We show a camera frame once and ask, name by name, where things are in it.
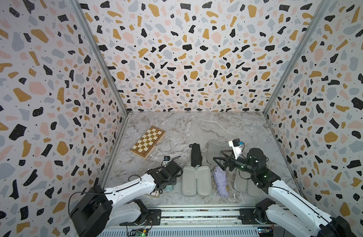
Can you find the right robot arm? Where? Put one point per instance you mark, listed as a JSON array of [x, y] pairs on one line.
[[285, 207]]

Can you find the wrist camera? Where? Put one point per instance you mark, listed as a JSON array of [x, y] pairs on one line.
[[166, 160], [236, 146]]

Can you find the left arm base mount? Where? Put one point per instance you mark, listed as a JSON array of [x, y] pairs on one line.
[[150, 218]]

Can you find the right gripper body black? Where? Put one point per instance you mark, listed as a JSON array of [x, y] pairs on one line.
[[241, 164]]

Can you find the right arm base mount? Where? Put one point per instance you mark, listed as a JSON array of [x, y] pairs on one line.
[[248, 216]]

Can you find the grey open sleeve right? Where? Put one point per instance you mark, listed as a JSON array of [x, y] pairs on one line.
[[244, 184]]

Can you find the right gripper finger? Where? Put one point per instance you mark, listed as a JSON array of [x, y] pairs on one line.
[[226, 153], [221, 162]]

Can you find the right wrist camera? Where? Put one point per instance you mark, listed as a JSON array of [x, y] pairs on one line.
[[236, 146]]

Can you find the wooden chessboard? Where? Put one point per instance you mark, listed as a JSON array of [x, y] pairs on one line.
[[147, 142]]

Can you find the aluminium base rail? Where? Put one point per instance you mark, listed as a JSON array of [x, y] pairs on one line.
[[200, 220]]

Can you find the black folded umbrella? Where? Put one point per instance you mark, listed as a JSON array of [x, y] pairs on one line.
[[196, 157]]

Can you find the lilac folded umbrella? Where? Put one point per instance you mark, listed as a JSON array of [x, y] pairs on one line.
[[221, 182]]

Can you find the mint green zippered sleeve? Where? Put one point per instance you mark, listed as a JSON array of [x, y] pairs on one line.
[[196, 181]]

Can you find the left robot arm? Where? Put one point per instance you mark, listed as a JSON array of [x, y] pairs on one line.
[[100, 208]]

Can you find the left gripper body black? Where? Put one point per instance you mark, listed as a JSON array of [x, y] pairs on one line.
[[171, 180]]

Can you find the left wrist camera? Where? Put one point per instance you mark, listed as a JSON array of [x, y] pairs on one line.
[[166, 160]]

